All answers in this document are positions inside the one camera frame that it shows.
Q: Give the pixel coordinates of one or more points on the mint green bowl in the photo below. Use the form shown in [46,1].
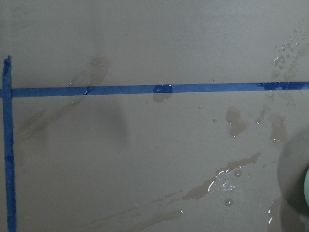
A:
[306,187]

